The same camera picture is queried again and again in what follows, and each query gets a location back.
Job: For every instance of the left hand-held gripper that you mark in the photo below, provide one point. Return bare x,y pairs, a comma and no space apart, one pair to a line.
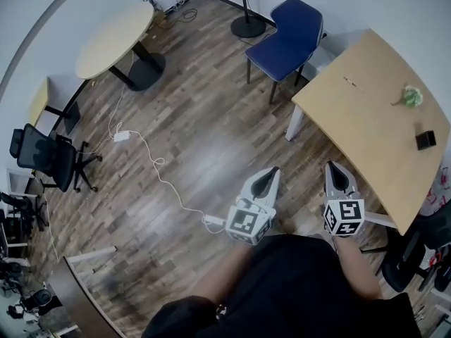
246,222

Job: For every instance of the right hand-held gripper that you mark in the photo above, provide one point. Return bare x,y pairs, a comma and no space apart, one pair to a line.
347,212

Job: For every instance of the black square pen holder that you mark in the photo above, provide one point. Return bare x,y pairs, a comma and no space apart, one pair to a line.
425,140

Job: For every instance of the thin marker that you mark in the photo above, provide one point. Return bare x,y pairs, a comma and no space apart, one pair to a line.
350,81

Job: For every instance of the person's left forearm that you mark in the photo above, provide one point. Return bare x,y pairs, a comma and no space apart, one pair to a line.
218,273

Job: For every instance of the person's right forearm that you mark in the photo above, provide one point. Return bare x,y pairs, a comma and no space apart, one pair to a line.
356,269

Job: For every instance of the white table leg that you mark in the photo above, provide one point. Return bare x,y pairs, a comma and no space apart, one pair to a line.
294,122
380,219

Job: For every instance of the white power adapter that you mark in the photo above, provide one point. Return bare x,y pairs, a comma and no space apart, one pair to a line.
213,219

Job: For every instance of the person's black shirt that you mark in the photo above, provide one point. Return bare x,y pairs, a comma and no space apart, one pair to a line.
289,287

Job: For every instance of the green leafy toy vegetable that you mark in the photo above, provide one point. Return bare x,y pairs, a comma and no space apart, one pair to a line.
413,96

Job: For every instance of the white box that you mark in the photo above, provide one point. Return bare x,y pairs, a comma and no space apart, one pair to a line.
319,62

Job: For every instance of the blue padded chair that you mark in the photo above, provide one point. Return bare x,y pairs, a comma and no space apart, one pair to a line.
282,48

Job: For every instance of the white power strip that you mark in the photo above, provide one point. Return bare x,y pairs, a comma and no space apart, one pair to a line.
122,136

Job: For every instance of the black standing floor fan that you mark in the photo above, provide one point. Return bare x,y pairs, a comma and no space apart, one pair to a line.
246,25

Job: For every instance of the oval wooden table black base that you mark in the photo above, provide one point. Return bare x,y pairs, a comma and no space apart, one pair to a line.
116,42

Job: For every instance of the dark table with white legs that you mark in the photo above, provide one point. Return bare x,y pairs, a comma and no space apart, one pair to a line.
81,294

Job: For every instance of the black mesh office chair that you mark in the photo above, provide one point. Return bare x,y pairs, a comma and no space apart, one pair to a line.
46,157

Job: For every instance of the small yellow side table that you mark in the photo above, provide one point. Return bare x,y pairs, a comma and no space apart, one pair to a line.
38,100

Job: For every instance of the black swivel chair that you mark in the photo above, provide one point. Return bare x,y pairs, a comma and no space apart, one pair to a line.
21,206

